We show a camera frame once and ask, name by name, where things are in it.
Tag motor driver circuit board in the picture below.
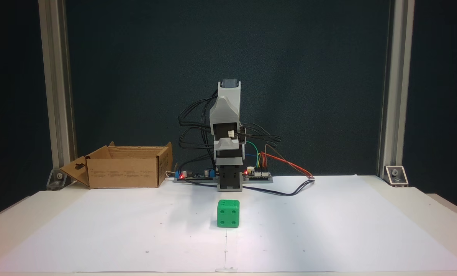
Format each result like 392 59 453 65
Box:
243 167 273 181

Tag green die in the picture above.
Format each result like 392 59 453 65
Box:
217 199 240 228

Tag orange and red wires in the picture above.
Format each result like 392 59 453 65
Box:
260 151 314 179

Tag black cable with white connector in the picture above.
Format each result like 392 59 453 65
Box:
186 177 316 197

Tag open cardboard box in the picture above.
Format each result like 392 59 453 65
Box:
60 141 174 189

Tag metal corner bracket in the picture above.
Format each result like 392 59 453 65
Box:
46 168 69 191
384 165 409 187

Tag black servo cable loop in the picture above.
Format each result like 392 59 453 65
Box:
239 122 282 149

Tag aluminium frame post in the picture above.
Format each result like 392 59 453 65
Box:
377 0 416 179
38 0 78 181

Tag long black servo cable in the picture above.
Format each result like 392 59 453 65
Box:
178 89 218 171

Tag blue power circuit board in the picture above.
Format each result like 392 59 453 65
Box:
174 166 218 181

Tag green jumper wire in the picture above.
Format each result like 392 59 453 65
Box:
245 141 261 169

